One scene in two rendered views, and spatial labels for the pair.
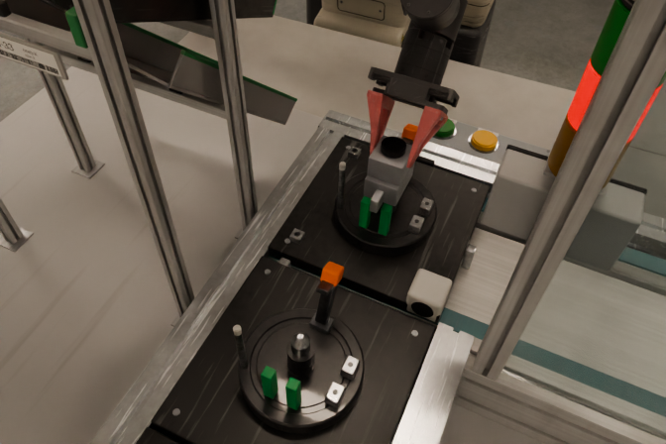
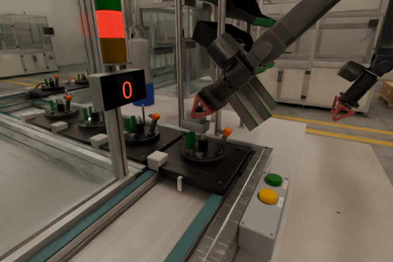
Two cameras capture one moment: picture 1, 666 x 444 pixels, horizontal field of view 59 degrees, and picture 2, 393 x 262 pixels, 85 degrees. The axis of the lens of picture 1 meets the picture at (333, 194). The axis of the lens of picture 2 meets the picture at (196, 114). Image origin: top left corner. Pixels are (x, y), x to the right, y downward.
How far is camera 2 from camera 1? 0.91 m
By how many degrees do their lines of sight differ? 79
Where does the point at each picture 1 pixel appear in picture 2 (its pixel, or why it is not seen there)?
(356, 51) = (375, 189)
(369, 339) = (145, 147)
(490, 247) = (193, 205)
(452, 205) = (207, 173)
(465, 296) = (165, 190)
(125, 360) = not seen: hidden behind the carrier
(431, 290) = (155, 154)
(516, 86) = not seen: outside the picture
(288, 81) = (319, 163)
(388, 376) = (129, 150)
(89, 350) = not seen: hidden behind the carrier
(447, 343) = (135, 166)
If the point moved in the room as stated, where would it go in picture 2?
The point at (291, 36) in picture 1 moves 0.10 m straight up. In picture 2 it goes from (363, 165) to (370, 141)
